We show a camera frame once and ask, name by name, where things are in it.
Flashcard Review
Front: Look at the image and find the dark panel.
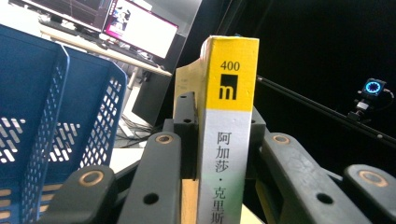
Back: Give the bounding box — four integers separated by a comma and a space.
131, 72, 173, 128

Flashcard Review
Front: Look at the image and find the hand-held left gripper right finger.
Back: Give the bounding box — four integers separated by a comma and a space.
245, 106, 267, 181

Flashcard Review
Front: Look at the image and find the desk with white legs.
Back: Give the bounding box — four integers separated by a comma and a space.
38, 22, 174, 140

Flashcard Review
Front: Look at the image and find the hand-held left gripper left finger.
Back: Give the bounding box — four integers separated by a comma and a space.
162, 91, 199, 181

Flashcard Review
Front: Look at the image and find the black metal rail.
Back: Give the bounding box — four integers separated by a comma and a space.
256, 75, 396, 149

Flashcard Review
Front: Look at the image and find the camera with blue ring light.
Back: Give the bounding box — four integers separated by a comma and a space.
347, 77, 396, 123

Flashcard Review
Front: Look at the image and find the blue plastic file rack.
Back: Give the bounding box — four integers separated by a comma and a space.
0, 23, 129, 224

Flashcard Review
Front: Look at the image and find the bright white-screen monitor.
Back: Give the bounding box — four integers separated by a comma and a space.
103, 0, 179, 61

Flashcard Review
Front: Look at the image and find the yellow paperback book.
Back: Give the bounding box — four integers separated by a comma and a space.
172, 35, 261, 224

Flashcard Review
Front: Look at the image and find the dark-screen monitor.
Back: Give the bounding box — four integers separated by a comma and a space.
8, 0, 114, 34

